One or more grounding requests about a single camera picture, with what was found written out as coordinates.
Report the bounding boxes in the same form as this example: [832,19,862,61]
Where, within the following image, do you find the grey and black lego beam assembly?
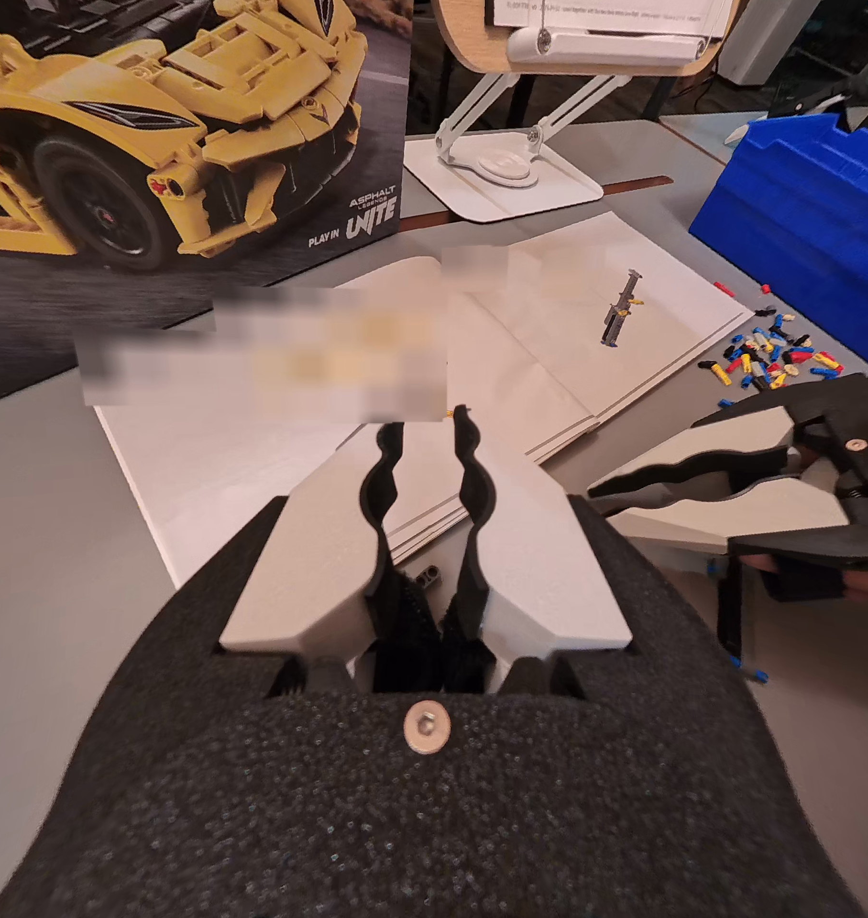
[706,552,769,682]

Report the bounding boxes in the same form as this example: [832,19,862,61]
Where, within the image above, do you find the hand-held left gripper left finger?
[219,422,406,668]

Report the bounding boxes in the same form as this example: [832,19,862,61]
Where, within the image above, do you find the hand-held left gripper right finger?
[451,404,635,668]

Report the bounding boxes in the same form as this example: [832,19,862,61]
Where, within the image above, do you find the pile of mixed small lego pieces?
[698,305,847,394]

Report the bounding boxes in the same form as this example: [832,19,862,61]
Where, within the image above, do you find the lego box with yellow car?
[0,0,415,410]

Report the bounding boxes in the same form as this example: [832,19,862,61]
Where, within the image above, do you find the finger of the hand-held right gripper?
[586,406,795,499]
[604,475,852,555]

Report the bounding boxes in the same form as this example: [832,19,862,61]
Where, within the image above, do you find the printed instruction sheet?
[485,0,739,37]

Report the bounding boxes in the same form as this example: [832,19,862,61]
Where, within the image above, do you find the lego instruction booklet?
[93,211,755,589]

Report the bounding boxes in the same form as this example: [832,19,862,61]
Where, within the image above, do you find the blue plastic bin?
[688,115,868,318]

